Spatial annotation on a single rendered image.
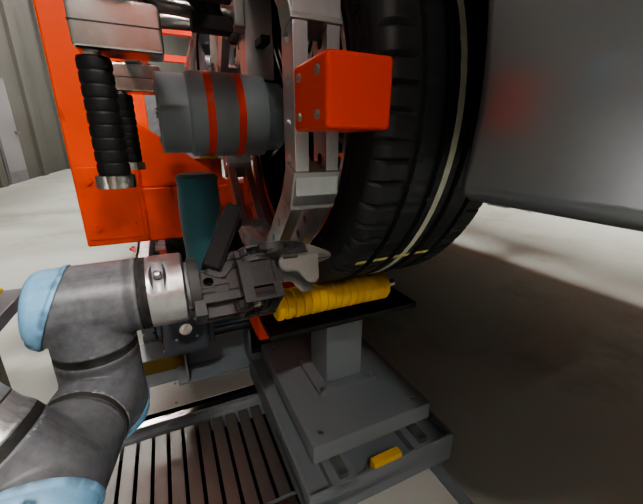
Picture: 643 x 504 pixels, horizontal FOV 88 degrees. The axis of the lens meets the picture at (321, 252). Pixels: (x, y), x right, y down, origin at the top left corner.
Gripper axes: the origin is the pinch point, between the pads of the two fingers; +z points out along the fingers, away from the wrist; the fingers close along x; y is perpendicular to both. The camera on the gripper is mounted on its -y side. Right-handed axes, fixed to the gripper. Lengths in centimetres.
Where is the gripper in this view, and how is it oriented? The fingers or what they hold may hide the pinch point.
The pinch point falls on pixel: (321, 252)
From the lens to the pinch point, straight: 53.0
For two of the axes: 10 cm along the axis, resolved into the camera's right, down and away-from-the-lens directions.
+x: 3.0, -4.7, -8.3
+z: 9.1, -1.3, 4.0
